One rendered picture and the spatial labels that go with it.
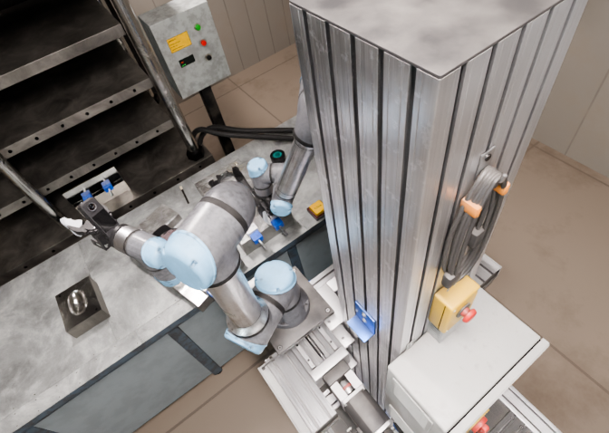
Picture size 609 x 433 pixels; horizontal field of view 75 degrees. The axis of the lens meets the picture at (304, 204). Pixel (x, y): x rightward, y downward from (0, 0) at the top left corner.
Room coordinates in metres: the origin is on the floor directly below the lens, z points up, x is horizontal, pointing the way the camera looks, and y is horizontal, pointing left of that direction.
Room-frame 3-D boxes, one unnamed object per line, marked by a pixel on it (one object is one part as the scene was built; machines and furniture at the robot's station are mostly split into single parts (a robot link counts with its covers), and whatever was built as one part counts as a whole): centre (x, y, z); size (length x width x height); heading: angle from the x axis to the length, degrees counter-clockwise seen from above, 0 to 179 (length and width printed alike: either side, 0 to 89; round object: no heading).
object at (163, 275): (0.65, 0.41, 1.34); 0.11 x 0.08 x 0.11; 142
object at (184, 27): (1.98, 0.40, 0.73); 0.30 x 0.22 x 1.47; 116
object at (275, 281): (0.57, 0.14, 1.20); 0.13 x 0.12 x 0.14; 142
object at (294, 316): (0.58, 0.13, 1.09); 0.15 x 0.15 x 0.10
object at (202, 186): (1.25, 0.29, 0.87); 0.50 x 0.26 x 0.14; 26
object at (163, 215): (1.02, 0.57, 0.85); 0.50 x 0.26 x 0.11; 43
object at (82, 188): (1.74, 1.13, 0.87); 0.50 x 0.27 x 0.17; 26
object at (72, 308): (0.89, 1.01, 0.83); 0.20 x 0.15 x 0.07; 26
